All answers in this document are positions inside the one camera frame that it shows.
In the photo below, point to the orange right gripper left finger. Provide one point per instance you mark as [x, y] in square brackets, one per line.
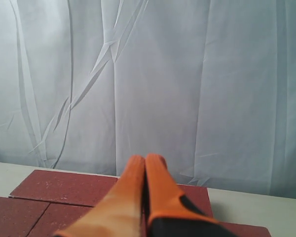
[119, 213]

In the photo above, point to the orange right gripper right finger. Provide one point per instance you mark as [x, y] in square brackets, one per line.
[170, 213]

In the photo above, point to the angled red brick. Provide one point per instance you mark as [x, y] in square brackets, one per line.
[57, 217]

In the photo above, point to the white fabric backdrop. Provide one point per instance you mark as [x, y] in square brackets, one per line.
[208, 84]

